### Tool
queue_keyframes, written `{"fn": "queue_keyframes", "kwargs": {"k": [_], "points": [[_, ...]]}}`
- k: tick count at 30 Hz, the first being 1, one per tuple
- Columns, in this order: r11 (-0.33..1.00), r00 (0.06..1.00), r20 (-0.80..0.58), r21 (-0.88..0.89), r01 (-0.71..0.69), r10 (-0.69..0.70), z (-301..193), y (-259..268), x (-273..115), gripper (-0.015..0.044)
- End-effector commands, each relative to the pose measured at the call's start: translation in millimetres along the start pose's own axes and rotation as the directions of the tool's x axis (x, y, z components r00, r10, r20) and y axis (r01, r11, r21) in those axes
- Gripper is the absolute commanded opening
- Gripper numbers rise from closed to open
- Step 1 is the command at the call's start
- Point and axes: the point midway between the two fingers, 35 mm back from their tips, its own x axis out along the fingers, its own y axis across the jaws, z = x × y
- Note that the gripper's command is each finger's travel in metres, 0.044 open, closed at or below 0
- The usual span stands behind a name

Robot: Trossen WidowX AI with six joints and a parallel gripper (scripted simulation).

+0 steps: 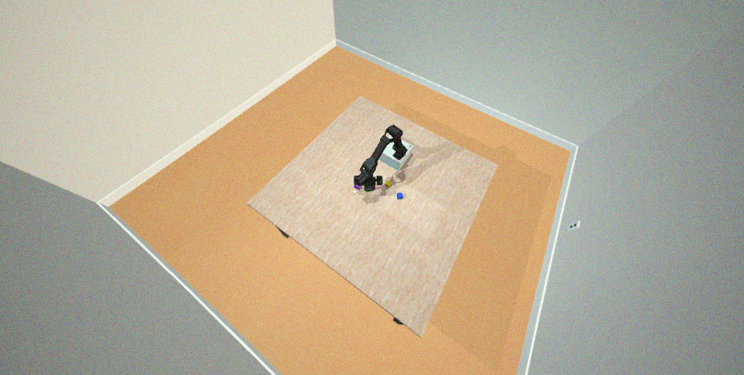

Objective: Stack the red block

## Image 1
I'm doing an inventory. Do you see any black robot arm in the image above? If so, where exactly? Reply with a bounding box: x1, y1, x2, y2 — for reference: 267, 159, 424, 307
354, 124, 408, 191

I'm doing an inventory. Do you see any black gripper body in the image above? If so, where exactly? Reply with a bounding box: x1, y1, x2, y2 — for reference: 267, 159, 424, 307
367, 176, 383, 186

